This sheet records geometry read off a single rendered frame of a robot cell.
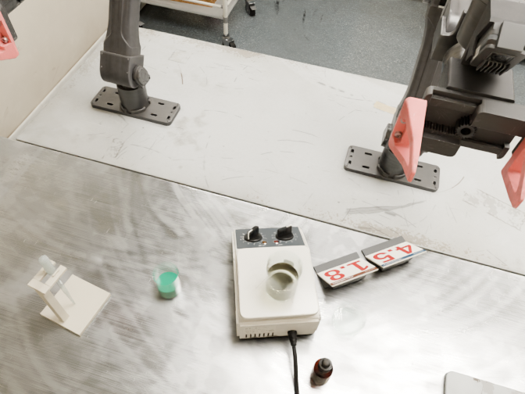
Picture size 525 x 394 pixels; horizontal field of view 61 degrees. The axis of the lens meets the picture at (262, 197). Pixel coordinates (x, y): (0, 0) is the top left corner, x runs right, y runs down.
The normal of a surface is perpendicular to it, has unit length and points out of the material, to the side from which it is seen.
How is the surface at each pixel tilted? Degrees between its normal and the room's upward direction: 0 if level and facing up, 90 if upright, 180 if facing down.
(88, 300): 0
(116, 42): 60
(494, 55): 127
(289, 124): 0
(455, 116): 91
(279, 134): 0
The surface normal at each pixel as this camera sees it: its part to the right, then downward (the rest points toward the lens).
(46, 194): 0.04, -0.60
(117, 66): -0.22, 0.36
